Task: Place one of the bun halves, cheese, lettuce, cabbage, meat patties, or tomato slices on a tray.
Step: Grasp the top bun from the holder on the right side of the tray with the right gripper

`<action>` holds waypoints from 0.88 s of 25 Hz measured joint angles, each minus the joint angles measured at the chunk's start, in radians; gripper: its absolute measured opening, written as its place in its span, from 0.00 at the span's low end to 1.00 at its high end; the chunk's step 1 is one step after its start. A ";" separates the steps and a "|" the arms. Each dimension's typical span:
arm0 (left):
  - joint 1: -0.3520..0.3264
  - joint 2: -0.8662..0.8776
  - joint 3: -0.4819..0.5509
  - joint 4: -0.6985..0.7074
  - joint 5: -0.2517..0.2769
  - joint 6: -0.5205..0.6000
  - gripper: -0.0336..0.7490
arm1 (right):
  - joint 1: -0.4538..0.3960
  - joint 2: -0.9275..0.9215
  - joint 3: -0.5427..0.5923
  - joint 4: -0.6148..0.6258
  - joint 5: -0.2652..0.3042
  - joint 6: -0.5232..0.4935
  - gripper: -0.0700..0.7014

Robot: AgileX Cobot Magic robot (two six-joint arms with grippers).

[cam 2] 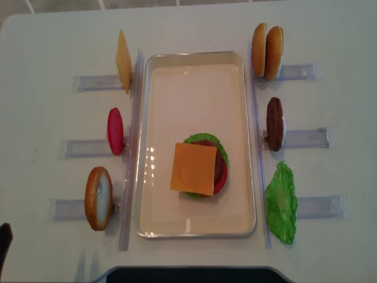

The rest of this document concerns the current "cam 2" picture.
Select bun with sesame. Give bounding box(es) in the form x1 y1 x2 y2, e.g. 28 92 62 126
264 26 284 81

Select green lettuce leaf on stack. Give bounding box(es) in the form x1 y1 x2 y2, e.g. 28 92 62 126
180 132 230 199

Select orange cheese slice on stack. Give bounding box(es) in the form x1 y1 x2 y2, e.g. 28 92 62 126
170 143 217 196

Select brown meat patty on stack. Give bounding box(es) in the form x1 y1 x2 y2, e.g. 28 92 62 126
191 140 223 185

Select red tomato slice on stack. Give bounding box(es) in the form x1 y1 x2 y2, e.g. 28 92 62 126
213 159 227 195

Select upright red tomato slice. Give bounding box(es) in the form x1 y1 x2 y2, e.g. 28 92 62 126
107 107 124 156

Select upright brown meat patty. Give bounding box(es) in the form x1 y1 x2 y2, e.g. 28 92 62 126
266 97 286 152

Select upright orange cheese slice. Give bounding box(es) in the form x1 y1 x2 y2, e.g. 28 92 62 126
115 30 132 94

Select upright green lettuce leaf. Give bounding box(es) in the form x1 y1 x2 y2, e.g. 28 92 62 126
265 161 298 245

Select clear holder under cheese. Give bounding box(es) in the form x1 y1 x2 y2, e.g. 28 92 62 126
74 75 124 92

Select clear holder under tomato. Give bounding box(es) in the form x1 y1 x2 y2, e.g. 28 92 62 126
58 139 114 159

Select clear holder under lettuce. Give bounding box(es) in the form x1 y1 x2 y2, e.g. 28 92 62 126
297 194 350 219

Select white rectangular tray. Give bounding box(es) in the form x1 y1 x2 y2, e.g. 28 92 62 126
133 51 256 238

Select upright bun half left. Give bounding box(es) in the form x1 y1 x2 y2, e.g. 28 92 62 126
85 166 113 231

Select clear holder under patty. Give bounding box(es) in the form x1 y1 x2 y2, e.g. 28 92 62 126
260 127 335 150

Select upright bun right rack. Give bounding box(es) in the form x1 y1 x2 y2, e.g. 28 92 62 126
251 23 267 77

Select clear holder under right buns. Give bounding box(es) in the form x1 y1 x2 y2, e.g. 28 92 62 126
253 61 320 84

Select clear holder under left bun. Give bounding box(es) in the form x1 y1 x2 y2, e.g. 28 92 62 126
48 197 123 222

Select dark base at bottom edge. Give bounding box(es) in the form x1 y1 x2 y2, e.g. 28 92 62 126
94 266 291 282

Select black object at left edge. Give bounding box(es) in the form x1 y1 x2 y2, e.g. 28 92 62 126
0 223 13 272

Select clear left long rail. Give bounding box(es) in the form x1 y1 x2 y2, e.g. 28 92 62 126
119 48 144 251

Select clear long rail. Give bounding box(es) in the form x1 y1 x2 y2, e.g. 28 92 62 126
119 48 144 251
248 41 272 249

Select clear right long rail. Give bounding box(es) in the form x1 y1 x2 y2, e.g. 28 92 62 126
248 41 272 249

